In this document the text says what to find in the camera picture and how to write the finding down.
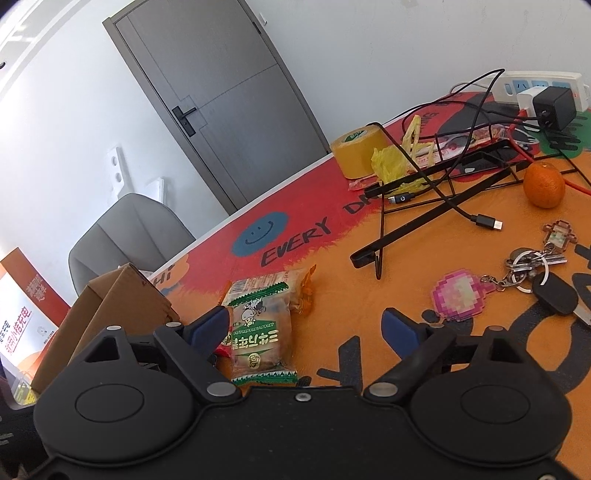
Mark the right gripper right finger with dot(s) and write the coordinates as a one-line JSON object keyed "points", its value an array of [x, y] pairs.
{"points": [[421, 348]]}

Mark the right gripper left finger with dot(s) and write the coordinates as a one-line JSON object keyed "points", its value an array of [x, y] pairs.
{"points": [[189, 349]]}

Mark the green white biscuit pack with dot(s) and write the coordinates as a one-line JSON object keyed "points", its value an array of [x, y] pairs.
{"points": [[260, 339]]}

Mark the orange cracker pack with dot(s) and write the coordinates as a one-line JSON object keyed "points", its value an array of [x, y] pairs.
{"points": [[296, 284]]}

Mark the red candy bar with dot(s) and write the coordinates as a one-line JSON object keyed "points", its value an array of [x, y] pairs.
{"points": [[223, 351]]}

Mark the clear plastic fruit container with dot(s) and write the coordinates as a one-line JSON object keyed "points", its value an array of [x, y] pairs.
{"points": [[22, 392]]}

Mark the brown cardboard box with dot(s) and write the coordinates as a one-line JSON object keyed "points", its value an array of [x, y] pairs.
{"points": [[123, 297]]}

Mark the black metal stand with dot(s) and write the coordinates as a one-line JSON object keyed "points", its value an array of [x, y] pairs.
{"points": [[503, 161]]}

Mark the grey chair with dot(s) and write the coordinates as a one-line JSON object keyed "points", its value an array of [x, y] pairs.
{"points": [[136, 230]]}

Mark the bunch of keys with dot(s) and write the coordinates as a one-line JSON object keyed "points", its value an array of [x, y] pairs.
{"points": [[530, 271]]}

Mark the orange white paper bag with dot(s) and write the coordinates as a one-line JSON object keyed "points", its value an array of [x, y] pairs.
{"points": [[31, 313]]}

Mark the cat cartoon table mat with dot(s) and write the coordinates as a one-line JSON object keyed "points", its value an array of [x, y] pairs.
{"points": [[326, 223]]}

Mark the white perforated panel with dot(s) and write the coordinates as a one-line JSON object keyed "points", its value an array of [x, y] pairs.
{"points": [[116, 172]]}

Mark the yellow plastic wrapper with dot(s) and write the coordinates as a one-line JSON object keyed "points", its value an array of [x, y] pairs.
{"points": [[390, 164]]}

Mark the yellow tape roll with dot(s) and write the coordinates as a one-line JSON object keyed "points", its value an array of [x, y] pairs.
{"points": [[354, 150]]}

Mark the orange mandarin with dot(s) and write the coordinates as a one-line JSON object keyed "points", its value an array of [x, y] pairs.
{"points": [[544, 185]]}

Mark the white power strip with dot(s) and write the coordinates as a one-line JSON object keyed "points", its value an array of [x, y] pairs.
{"points": [[510, 83]]}

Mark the black power adapter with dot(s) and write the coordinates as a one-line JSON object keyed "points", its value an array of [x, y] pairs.
{"points": [[552, 108]]}

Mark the grey door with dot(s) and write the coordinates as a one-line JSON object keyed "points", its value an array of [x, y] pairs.
{"points": [[223, 92]]}

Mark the pink keychain charm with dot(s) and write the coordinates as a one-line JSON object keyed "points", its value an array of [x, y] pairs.
{"points": [[460, 295]]}

